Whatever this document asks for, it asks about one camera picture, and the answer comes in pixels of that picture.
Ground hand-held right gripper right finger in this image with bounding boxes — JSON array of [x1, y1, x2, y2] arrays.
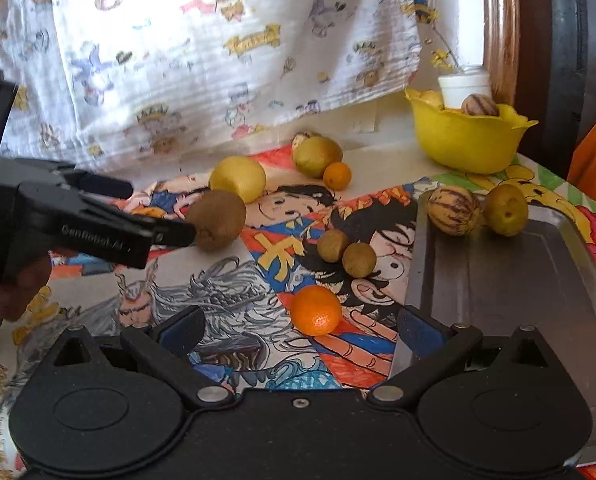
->
[[367, 305, 553, 408]]

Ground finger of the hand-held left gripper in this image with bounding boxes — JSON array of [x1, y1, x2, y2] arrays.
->
[[53, 161, 135, 201], [80, 194, 197, 249]]

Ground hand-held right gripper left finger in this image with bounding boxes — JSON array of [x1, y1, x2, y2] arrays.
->
[[50, 305, 236, 408]]

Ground brown kiwi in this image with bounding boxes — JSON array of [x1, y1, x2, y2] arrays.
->
[[185, 189, 247, 253]]

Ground yellow lemon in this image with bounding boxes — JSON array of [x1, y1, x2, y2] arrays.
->
[[209, 156, 267, 203]]

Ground clear plastic container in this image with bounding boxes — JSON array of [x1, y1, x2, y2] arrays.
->
[[388, 195, 596, 466]]

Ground yellow-green round fruit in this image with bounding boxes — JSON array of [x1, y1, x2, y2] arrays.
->
[[293, 136, 343, 179], [484, 183, 529, 237]]

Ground person's left hand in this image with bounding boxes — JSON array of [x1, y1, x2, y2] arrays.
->
[[0, 246, 55, 323]]

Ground brown longan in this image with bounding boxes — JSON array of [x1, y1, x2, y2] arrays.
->
[[317, 229, 351, 263], [342, 242, 377, 278]]

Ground orange mandarin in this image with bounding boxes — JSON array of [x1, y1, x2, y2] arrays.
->
[[291, 286, 343, 337]]

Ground colourful cartoon table mat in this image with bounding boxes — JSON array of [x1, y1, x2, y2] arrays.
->
[[0, 145, 596, 480]]

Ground large striped pepino melon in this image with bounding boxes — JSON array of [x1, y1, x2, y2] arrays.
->
[[427, 185, 481, 237]]

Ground white cartoon printed cloth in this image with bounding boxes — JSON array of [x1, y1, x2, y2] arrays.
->
[[0, 0, 423, 173]]

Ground small orange kumquat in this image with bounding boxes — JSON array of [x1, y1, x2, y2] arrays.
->
[[324, 161, 353, 191]]

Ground yellow plastic bowl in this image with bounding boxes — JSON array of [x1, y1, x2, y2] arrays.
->
[[405, 87, 538, 173]]

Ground pale yellow fruit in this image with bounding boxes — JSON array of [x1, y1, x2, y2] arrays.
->
[[418, 89, 446, 110]]

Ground white bottle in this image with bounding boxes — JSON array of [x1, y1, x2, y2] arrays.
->
[[438, 65, 493, 110]]

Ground orange cloth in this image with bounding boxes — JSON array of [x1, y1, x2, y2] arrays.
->
[[566, 95, 596, 201]]

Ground yellow flower sprig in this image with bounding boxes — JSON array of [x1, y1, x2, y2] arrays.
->
[[418, 5, 459, 70]]

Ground dark chair back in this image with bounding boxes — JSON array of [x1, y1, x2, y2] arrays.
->
[[516, 0, 596, 178]]

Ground brown wooden chair frame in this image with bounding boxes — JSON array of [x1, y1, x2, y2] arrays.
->
[[480, 0, 521, 106]]

